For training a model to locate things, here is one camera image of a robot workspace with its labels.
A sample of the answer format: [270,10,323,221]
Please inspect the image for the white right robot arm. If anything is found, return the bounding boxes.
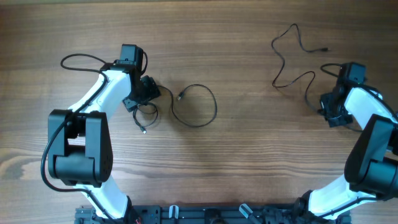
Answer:
[294,62,397,222]

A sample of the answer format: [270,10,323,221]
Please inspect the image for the black separated usb cable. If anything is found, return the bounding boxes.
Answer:
[271,23,330,113]

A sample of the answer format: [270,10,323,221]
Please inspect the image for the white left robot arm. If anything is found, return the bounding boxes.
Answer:
[40,44,160,223]

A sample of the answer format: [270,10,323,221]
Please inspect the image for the black cable bundle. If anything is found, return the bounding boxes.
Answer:
[132,83,218,134]

